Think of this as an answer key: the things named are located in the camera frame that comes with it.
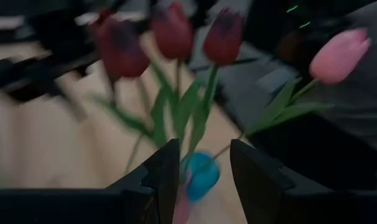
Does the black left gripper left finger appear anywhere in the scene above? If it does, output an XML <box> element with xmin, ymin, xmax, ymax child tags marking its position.
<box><xmin>106</xmin><ymin>139</ymin><xmax>180</xmax><ymax>224</ymax></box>

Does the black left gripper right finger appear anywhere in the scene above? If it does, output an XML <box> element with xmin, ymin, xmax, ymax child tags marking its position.
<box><xmin>230</xmin><ymin>139</ymin><xmax>297</xmax><ymax>224</ymax></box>

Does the dark red artificial tulip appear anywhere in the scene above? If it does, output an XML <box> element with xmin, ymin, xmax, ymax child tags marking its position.
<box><xmin>188</xmin><ymin>7</ymin><xmax>244</xmax><ymax>153</ymax></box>
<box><xmin>150</xmin><ymin>1</ymin><xmax>195</xmax><ymax>150</ymax></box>
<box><xmin>90</xmin><ymin>11</ymin><xmax>158</xmax><ymax>175</ymax></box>

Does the pink artificial tulip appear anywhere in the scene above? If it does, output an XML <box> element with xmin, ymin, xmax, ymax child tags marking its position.
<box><xmin>212</xmin><ymin>27</ymin><xmax>372</xmax><ymax>160</ymax></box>

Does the teal glass vase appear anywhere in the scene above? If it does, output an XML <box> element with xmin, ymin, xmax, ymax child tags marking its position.
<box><xmin>179</xmin><ymin>151</ymin><xmax>221</xmax><ymax>202</ymax></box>

